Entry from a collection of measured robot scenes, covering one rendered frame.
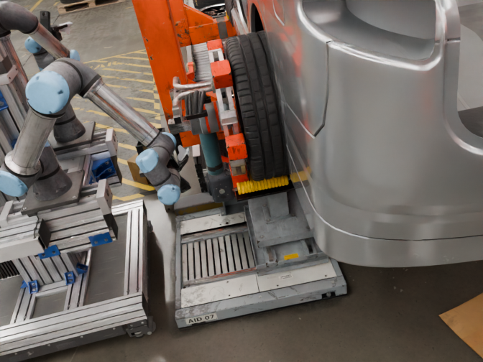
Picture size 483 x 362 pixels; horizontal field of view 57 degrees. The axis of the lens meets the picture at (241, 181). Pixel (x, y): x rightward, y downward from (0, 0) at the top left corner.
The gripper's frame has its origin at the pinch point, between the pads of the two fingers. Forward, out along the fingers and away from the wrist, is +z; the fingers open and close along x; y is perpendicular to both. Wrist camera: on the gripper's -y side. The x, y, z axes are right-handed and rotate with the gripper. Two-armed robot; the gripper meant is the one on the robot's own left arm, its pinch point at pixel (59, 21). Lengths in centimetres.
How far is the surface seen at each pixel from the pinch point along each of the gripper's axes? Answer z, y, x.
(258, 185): -73, 57, 113
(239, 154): -95, 26, 106
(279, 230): -71, 86, 124
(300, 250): -79, 92, 134
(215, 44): -39, 0, 91
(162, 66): -28, 15, 62
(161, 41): -28, 2, 63
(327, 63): -152, -32, 130
